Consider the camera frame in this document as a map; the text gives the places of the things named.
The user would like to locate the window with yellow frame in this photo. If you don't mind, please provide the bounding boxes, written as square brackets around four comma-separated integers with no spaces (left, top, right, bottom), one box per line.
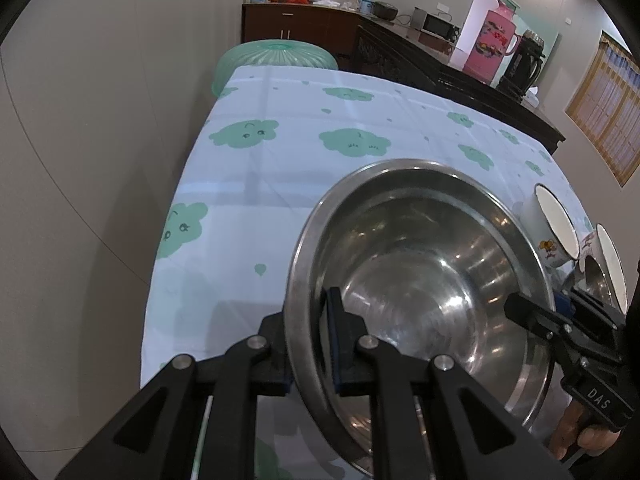
[566,32,640,186]

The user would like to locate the small stainless steel bowl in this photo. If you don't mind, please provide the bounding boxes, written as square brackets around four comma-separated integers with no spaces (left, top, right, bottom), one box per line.
[553,256,614,307]

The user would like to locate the reddish-brown wooden cabinet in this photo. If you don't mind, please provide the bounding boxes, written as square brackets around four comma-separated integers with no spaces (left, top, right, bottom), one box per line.
[241,3,361,58]

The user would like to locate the microwave oven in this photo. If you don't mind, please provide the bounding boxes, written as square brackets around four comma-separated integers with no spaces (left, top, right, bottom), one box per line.
[422,13,460,42]

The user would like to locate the dark carved wooden sideboard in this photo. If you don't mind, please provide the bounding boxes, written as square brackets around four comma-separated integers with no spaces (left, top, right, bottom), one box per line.
[350,18,565,153]

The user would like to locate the black thermos flask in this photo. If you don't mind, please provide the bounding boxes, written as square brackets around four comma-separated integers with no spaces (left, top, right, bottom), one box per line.
[497,29,544,101]

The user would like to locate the white enamel bowl with flowers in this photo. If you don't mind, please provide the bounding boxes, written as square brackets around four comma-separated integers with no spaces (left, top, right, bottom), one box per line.
[518,183,580,269]

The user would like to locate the large stainless steel bowl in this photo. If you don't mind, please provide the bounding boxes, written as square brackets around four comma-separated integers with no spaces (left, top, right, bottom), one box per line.
[283,158,553,474]

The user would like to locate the pink thermos flask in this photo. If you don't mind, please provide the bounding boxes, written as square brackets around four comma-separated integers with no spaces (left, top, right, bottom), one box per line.
[463,1,520,84]

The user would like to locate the person's right hand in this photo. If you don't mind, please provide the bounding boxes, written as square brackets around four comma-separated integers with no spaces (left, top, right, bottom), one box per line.
[548,400,620,460]

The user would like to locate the small white enamel bowl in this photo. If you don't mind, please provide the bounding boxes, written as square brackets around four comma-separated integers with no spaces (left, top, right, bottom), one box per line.
[579,223,628,314]

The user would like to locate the green plastic stool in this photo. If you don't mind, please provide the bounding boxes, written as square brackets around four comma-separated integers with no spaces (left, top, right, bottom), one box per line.
[212,39,338,98]

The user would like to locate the black rice cooker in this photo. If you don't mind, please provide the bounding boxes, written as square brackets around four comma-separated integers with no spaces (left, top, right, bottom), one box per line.
[372,1,398,22]

